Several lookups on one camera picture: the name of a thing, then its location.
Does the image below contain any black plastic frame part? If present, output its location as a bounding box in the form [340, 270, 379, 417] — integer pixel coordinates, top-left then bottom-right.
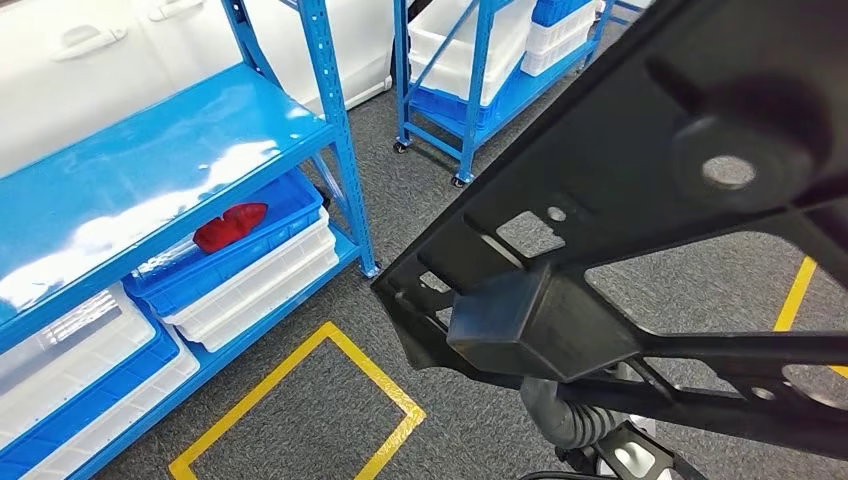
[370, 0, 848, 462]

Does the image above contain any blue wheeled shelf rack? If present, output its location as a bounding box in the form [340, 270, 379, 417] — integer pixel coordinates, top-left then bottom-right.
[392, 0, 657, 188]

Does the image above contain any red plastic part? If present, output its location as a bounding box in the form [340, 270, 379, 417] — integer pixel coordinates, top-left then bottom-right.
[193, 202, 270, 255]

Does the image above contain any blue metal shelf rack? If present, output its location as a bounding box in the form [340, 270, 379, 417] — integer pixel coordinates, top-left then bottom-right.
[0, 0, 382, 480]

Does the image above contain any blue plastic bin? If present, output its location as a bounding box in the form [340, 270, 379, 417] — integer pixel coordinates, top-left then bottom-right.
[409, 62, 525, 134]
[124, 168, 326, 319]
[0, 327, 181, 480]
[529, 0, 598, 29]

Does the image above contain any large white plastic bin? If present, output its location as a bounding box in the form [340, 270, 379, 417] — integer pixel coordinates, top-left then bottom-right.
[407, 0, 538, 107]

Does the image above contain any white car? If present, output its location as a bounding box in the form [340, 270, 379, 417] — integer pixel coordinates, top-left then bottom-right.
[0, 0, 399, 177]

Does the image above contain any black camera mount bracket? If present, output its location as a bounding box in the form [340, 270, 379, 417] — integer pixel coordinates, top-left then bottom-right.
[556, 423, 707, 480]

